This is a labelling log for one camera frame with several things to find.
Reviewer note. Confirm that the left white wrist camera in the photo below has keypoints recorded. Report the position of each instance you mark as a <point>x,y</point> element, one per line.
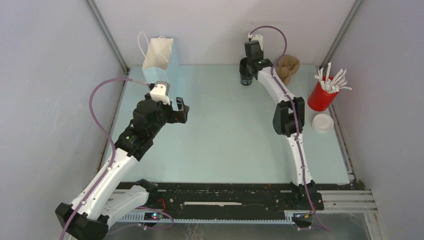
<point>160,92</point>

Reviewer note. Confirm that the black paper cup stack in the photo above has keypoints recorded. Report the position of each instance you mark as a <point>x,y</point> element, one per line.
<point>247,71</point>

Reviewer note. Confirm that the brown pulp cup carrier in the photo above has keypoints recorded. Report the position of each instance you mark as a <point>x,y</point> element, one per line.
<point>287,66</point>

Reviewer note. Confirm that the red cup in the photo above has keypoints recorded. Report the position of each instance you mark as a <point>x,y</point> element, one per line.
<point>319,100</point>

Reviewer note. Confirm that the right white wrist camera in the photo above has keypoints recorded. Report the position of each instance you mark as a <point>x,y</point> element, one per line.
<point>258,38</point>

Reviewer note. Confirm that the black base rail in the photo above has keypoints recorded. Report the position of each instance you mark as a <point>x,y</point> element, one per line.
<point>240,203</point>

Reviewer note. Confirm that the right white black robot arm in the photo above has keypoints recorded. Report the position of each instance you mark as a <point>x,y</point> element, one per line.
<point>288,120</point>

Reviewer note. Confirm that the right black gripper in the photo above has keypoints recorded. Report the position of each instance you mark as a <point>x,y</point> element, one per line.
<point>261,52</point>

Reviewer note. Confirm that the white lid stack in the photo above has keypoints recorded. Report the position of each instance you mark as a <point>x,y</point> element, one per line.
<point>322,123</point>

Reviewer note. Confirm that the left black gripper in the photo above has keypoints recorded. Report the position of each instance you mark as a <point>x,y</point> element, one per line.
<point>180,116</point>

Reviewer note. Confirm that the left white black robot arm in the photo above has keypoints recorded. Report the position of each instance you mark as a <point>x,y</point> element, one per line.
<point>90,215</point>

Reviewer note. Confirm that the white wrapped straws bundle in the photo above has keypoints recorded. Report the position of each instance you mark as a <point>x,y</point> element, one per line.
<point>334,85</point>

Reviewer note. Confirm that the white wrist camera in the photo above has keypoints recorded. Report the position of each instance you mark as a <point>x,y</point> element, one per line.
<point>160,92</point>
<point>258,38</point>

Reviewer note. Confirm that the light blue paper bag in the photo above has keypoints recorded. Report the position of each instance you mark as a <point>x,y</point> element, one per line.
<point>161,63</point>

